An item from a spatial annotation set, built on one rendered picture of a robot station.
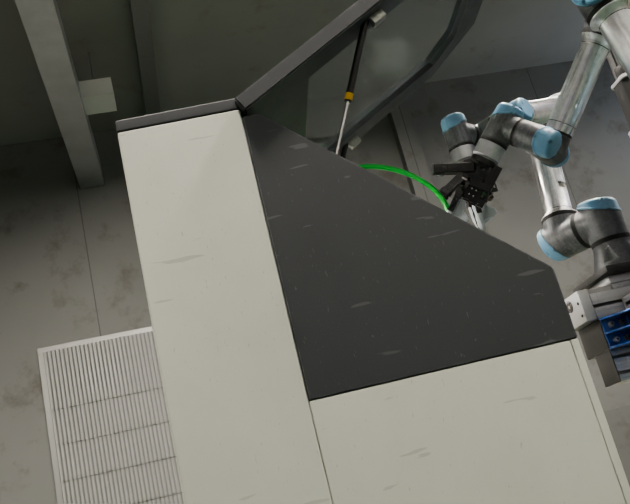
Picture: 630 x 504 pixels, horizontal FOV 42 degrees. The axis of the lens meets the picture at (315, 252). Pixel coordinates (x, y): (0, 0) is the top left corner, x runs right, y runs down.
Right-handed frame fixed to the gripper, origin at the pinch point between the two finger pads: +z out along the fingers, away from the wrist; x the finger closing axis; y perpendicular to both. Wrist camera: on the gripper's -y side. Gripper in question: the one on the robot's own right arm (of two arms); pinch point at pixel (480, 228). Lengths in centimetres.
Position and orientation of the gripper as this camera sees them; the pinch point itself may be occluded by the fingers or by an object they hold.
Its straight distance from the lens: 233.9
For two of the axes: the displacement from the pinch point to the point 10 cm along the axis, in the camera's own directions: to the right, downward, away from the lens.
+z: 2.3, 9.2, -3.1
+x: -0.4, 3.3, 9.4
